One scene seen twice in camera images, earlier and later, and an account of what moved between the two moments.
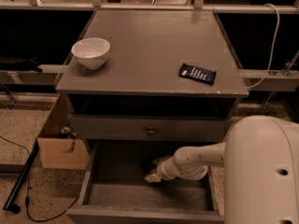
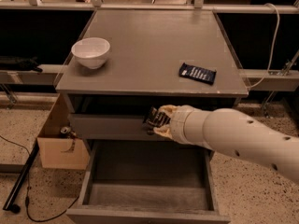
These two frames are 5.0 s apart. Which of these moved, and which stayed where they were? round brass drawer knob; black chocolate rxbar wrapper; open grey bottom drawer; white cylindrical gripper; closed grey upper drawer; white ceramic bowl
Moved: white cylindrical gripper; black chocolate rxbar wrapper
Stayed: round brass drawer knob; white ceramic bowl; open grey bottom drawer; closed grey upper drawer
